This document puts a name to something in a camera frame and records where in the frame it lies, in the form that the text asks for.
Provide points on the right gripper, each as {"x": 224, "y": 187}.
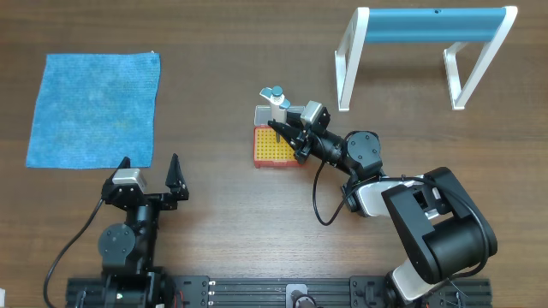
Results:
{"x": 309, "y": 143}

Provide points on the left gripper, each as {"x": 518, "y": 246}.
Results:
{"x": 128, "y": 199}

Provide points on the white pipette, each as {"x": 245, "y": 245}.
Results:
{"x": 278, "y": 109}

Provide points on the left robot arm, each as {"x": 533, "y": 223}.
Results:
{"x": 128, "y": 248}

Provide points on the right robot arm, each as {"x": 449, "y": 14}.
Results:
{"x": 428, "y": 222}

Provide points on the blue cloth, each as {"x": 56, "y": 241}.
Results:
{"x": 94, "y": 111}

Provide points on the white and blue stand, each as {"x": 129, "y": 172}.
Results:
{"x": 428, "y": 25}

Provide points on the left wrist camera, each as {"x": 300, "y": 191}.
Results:
{"x": 129, "y": 179}

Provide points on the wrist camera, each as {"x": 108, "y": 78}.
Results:
{"x": 129, "y": 179}
{"x": 311, "y": 112}

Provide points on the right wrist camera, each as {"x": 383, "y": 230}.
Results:
{"x": 311, "y": 112}

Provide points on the mounting rail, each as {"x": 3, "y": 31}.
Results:
{"x": 257, "y": 293}

